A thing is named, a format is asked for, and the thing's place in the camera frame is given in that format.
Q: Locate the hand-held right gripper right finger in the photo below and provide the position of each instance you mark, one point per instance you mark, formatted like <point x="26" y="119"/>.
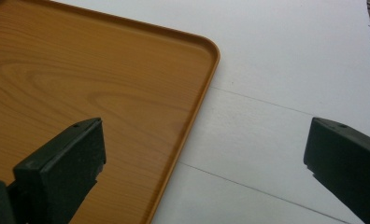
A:
<point x="348" y="161"/>

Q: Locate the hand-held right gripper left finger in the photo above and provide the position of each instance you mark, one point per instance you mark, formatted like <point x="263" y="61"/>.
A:
<point x="61" y="168"/>

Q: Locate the wood-grain plastic tray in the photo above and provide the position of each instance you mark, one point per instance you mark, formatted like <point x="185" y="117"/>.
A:
<point x="89" y="81"/>

